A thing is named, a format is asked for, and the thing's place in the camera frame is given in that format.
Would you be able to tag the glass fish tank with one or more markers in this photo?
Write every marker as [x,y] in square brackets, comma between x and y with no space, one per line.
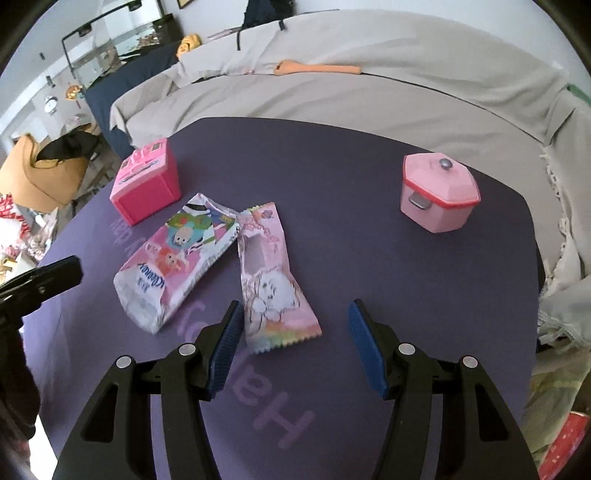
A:
[122,32]

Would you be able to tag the pink tissue pack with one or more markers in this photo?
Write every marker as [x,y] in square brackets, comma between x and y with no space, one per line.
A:
[152,284]

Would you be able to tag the pink bunny candy wrapper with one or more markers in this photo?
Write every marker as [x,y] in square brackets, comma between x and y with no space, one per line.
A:
[277,314]

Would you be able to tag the tan bag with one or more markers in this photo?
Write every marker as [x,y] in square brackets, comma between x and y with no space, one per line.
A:
[45,177]

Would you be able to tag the pink toy fridge box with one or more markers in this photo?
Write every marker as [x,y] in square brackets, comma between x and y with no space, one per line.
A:
[146,182]

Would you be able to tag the pink toy pot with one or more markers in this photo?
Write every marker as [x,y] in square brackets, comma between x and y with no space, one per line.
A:
[438,192]

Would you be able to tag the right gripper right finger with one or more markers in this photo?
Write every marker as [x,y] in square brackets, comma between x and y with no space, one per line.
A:
[373,342]

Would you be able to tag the trash bin with bag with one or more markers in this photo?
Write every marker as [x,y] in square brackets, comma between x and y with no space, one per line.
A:
[556,422]

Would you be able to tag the orange back scratcher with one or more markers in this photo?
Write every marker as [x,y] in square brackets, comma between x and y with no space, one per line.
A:
[287,67]

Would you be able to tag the grey covered sofa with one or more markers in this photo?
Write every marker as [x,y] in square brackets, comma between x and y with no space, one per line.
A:
[432,83]

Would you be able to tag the dark backpack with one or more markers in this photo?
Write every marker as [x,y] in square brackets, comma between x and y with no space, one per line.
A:
[259,12]

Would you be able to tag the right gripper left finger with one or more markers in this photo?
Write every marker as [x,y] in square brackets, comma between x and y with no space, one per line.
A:
[222,342]

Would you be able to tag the yellow plush toy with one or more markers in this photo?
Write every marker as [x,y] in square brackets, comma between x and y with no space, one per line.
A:
[187,44]

